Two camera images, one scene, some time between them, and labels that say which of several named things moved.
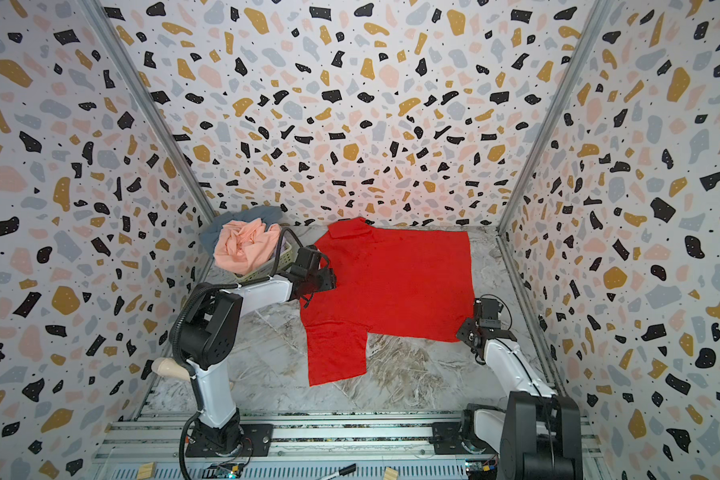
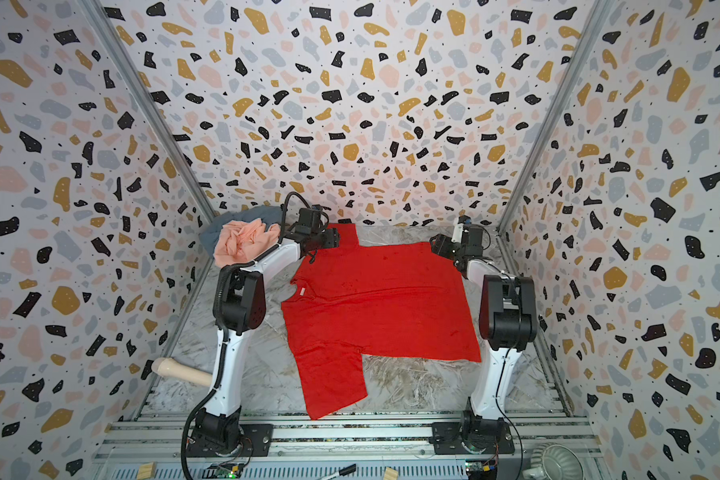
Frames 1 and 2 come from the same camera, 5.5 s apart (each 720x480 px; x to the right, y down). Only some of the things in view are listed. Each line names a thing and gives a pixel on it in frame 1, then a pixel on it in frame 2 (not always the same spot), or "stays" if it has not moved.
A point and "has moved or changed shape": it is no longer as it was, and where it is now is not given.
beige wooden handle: (168, 366) stays
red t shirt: (398, 282) has moved or changed shape
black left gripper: (328, 277) -> (330, 237)
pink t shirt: (242, 247) stays
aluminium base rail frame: (305, 446) stays
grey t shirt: (270, 215) stays
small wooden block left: (146, 471) stays
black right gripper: (480, 327) -> (442, 245)
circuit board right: (481, 469) stays
